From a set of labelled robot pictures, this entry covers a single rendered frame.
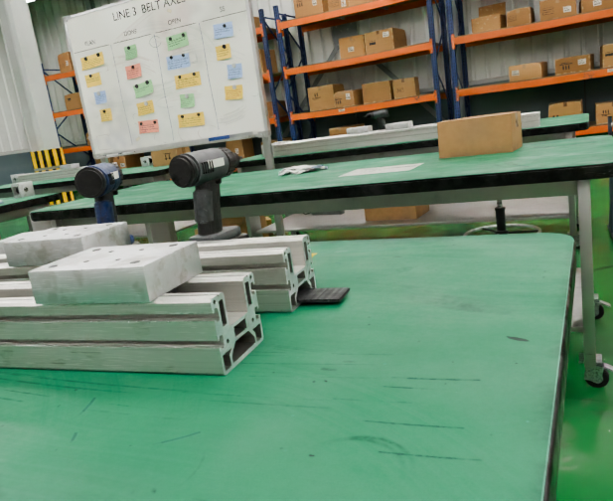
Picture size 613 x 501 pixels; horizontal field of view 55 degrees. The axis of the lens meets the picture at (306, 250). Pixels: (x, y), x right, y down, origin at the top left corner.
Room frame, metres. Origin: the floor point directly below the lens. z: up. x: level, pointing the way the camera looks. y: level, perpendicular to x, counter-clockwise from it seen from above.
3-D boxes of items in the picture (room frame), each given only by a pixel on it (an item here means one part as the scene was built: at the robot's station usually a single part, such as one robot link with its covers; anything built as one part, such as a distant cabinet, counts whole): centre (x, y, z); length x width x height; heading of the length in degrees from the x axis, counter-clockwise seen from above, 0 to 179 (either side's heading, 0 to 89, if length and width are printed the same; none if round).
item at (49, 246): (0.95, 0.38, 0.87); 0.16 x 0.11 x 0.07; 68
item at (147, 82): (4.14, 0.77, 0.97); 1.50 x 0.50 x 1.95; 63
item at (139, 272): (0.68, 0.22, 0.87); 0.16 x 0.11 x 0.07; 68
